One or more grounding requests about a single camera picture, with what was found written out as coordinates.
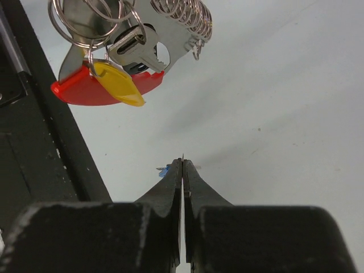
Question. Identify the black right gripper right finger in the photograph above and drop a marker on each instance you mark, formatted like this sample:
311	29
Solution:
222	237

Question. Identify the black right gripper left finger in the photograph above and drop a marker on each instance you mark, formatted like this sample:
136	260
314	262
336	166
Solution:
139	236

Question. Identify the blue key tag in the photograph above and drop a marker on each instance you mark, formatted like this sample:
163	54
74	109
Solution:
163	171

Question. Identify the metal key organizer red handle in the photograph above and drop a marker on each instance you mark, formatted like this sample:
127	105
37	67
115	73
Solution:
91	27

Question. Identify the yellow tag on organizer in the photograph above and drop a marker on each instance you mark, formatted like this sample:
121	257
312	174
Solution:
117	82

